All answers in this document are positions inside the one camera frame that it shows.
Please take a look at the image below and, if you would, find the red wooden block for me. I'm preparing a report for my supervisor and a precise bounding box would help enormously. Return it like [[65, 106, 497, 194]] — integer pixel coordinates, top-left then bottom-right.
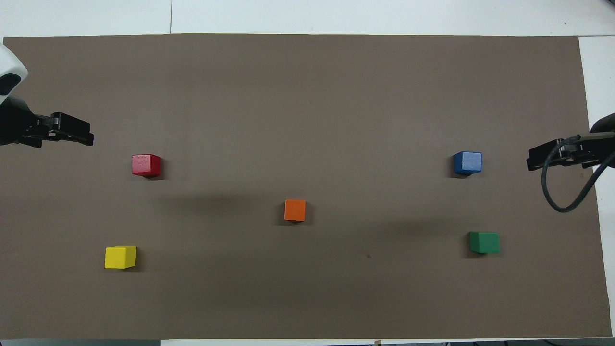
[[132, 154, 162, 178]]

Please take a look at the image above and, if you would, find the blue wooden block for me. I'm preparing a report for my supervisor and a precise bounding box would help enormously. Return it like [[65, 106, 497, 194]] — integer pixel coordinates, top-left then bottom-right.
[[453, 151, 483, 175]]

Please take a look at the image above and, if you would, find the orange wooden block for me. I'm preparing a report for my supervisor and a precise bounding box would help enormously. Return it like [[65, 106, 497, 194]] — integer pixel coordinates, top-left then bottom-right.
[[284, 199, 307, 222]]

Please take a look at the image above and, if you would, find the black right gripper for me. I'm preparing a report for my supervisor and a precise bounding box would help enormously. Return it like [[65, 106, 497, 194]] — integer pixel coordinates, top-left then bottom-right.
[[526, 112, 615, 172]]

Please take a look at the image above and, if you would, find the green wooden block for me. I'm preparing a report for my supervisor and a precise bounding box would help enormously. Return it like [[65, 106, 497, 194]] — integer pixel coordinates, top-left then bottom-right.
[[469, 231, 501, 254]]

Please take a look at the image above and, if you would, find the brown table mat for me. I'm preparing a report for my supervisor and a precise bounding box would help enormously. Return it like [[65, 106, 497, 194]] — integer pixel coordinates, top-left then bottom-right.
[[0, 33, 614, 340]]

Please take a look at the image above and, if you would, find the yellow wooden block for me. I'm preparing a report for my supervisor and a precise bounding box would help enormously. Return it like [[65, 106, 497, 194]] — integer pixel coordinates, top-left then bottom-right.
[[104, 246, 137, 270]]

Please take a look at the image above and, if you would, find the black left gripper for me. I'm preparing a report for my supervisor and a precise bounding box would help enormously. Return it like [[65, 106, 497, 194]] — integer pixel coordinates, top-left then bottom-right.
[[0, 95, 95, 148]]

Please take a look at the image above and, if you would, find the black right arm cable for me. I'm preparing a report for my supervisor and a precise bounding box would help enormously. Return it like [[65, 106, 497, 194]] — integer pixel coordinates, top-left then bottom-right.
[[541, 136, 615, 213]]

